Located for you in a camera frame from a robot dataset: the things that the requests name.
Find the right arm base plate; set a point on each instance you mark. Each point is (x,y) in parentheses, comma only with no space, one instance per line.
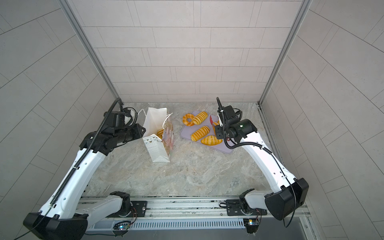
(233,208)

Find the striped spiral fake bread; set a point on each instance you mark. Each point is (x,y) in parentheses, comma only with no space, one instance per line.
(200,133)

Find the red metal tongs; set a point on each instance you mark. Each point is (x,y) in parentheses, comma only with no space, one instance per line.
(212,120)

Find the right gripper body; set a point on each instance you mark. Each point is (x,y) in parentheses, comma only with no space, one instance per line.
(222,117)

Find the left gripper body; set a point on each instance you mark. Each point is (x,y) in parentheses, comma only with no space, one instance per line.
(139,130)

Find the circuit board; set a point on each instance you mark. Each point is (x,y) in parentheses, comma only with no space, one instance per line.
(251,225)
(122,226)

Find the left circuit board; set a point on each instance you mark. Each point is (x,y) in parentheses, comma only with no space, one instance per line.
(122,226)

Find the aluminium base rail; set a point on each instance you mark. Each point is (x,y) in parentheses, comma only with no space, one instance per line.
(186,207)

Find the white cartoon paper bag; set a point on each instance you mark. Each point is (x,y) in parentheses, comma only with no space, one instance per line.
(156,119)

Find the ring shaped fake bread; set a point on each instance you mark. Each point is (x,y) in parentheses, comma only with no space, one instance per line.
(187,120)

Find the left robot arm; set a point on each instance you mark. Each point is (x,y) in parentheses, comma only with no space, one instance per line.
(58,219)

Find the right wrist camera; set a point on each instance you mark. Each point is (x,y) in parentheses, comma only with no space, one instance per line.
(229,112)

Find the twisted fake bread top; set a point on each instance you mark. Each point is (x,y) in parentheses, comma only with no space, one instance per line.
(160,133)

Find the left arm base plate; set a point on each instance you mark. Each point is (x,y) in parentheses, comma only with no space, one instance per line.
(132,209)

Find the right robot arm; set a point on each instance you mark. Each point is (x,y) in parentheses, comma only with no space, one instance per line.
(287,192)

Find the lilac plastic tray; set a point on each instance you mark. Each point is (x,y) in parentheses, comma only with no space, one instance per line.
(199,127)

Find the right circuit board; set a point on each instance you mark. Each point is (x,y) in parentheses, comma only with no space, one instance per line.
(251,225)

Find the fake croissant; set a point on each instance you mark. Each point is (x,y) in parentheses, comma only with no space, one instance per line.
(211,140)

